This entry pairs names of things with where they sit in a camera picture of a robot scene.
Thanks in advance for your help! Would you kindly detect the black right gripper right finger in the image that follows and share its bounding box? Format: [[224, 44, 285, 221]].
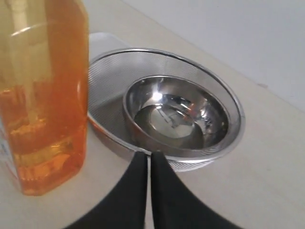
[[151, 152, 239, 229]]

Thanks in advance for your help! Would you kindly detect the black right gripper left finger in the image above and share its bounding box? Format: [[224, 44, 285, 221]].
[[67, 152, 147, 229]]

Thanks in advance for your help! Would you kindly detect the small stainless steel bowl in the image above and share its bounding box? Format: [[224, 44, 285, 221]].
[[122, 75, 229, 150]]

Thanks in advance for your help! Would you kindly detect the orange pump soap bottle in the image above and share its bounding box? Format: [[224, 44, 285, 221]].
[[0, 0, 89, 196]]

